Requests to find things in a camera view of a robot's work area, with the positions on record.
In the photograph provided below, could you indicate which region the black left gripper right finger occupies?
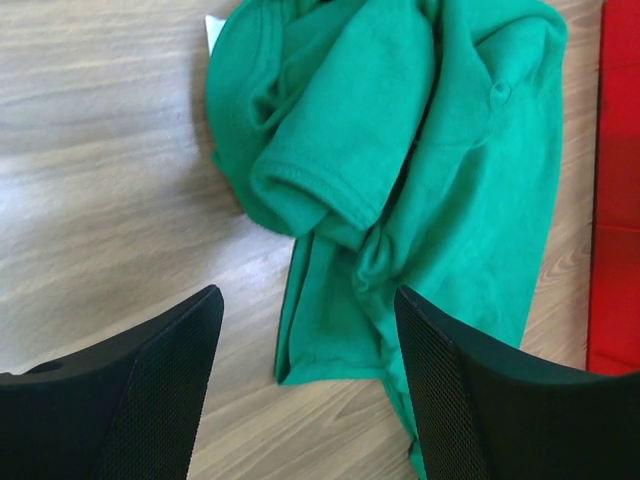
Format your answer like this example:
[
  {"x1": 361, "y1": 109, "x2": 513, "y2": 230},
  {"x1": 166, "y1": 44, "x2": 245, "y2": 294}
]
[{"x1": 395, "y1": 287, "x2": 639, "y2": 479}]

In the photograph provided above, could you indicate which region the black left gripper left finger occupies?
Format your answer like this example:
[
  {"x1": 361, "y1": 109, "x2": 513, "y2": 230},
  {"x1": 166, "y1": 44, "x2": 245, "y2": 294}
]
[{"x1": 1, "y1": 285, "x2": 224, "y2": 479}]

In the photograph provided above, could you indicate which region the green t shirt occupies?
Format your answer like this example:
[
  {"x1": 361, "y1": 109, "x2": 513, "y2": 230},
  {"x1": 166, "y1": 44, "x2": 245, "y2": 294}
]
[{"x1": 204, "y1": 0, "x2": 570, "y2": 479}]

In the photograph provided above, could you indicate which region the red plastic bin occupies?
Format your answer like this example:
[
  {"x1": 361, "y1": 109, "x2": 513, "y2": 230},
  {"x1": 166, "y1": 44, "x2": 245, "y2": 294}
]
[{"x1": 587, "y1": 1, "x2": 639, "y2": 375}]

